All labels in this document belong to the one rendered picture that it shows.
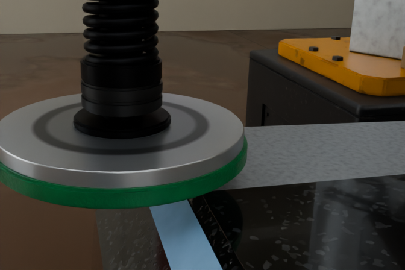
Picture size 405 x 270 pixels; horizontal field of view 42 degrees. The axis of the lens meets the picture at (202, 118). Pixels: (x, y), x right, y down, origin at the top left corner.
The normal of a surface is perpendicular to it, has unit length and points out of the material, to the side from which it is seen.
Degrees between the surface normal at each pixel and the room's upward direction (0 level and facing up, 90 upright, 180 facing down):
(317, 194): 0
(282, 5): 90
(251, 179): 0
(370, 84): 90
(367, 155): 0
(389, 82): 90
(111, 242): 44
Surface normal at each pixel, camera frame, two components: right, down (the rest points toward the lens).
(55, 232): 0.03, -0.95
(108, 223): -0.65, -0.65
